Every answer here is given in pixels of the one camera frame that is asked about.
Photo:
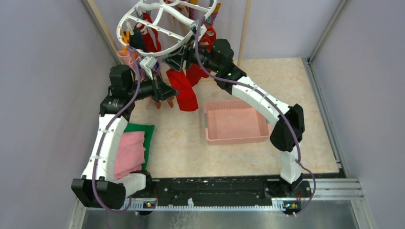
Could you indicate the pink plastic basket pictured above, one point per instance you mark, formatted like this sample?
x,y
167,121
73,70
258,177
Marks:
x,y
230,122

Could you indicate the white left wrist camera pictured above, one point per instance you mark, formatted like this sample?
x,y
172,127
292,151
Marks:
x,y
147,63

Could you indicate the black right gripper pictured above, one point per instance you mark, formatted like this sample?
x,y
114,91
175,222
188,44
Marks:
x,y
175,60

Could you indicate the red santa sock rear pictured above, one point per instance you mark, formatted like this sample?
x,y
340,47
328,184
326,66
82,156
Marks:
x,y
150,37

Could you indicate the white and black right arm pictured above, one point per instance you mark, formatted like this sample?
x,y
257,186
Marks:
x,y
288,125

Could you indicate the pink cloth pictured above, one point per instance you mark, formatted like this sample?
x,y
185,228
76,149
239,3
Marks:
x,y
130,154

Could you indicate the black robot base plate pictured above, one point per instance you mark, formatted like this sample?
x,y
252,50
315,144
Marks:
x,y
258,185

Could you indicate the dark navy sock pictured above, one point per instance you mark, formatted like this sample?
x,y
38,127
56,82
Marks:
x,y
136,40

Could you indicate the red patterned sock pair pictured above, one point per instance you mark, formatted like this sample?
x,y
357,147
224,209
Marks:
x,y
195,73

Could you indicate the wooden drying rack frame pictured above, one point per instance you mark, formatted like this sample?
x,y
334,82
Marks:
x,y
231,23

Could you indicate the purple striped sock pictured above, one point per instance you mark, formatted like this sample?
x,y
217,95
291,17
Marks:
x,y
151,103

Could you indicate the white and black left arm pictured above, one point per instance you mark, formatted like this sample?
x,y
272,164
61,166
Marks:
x,y
97,187

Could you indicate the red santa sock front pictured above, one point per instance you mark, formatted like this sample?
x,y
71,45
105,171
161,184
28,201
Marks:
x,y
186,98

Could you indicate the orange clothespin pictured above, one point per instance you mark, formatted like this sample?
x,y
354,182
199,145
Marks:
x,y
125,38

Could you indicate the white plastic clip hanger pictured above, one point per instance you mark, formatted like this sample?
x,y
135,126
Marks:
x,y
165,18

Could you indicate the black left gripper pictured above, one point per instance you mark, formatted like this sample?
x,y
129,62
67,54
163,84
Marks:
x,y
164,91

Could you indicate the green cloth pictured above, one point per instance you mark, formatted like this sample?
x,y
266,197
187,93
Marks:
x,y
148,134

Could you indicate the red santa sock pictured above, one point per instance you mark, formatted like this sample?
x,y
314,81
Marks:
x,y
186,98
150,37

